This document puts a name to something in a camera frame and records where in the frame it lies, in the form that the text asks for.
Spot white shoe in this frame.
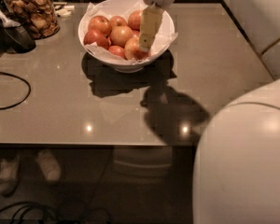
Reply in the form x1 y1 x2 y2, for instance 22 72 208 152
0 156 20 196
35 149 61 183

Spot small white items on table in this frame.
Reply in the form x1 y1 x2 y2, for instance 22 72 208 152
54 4 75 18

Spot yellowish red apple centre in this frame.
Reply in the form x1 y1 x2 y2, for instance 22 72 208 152
110 26 133 47

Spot glass jar of dried chips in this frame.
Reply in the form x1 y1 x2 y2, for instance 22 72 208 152
4 0 60 39

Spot red apple right hidden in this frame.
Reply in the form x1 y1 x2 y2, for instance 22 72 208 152
133 30 140 37

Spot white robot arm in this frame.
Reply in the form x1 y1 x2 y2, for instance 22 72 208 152
178 0 280 224

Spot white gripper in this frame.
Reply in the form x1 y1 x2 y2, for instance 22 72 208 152
139 0 175 52

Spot white paper bowl liner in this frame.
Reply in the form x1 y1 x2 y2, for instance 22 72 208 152
83 2 179 65

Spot white spoon handle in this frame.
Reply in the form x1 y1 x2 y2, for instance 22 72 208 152
0 10 21 28

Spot right white shoe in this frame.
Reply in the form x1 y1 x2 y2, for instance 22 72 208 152
35 149 61 183

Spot black cables on floor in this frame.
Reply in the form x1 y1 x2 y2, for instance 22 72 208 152
0 199 113 224

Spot black round appliance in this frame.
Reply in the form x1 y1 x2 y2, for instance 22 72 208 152
4 25 36 53

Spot left white shoe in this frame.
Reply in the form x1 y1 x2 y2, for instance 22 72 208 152
0 156 20 196

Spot black cable on table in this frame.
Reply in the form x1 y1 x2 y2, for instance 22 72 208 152
0 70 33 111

